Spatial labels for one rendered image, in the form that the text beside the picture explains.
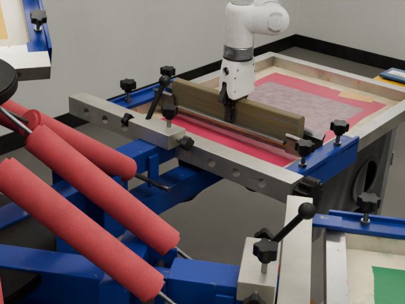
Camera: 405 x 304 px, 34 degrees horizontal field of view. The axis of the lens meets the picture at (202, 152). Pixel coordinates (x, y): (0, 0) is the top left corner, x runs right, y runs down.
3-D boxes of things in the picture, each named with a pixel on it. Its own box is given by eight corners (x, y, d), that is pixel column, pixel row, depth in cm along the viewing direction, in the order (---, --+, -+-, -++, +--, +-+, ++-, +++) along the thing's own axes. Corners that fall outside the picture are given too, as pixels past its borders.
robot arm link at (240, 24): (283, -2, 165) (293, 7, 156) (279, 40, 169) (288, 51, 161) (223, -3, 162) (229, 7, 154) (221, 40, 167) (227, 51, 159)
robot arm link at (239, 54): (238, 52, 159) (237, 63, 160) (259, 44, 165) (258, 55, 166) (214, 45, 163) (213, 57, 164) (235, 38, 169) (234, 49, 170)
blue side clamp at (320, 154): (338, 155, 170) (342, 130, 167) (355, 161, 168) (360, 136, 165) (273, 196, 149) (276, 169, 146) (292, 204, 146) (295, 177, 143)
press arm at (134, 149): (155, 150, 157) (155, 130, 154) (174, 158, 153) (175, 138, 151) (101, 174, 144) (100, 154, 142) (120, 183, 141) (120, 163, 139)
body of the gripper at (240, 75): (238, 60, 159) (235, 103, 164) (262, 50, 167) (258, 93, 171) (213, 53, 164) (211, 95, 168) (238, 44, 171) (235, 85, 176)
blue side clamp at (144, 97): (176, 98, 201) (176, 76, 198) (188, 102, 199) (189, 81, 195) (103, 126, 180) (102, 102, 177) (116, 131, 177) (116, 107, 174)
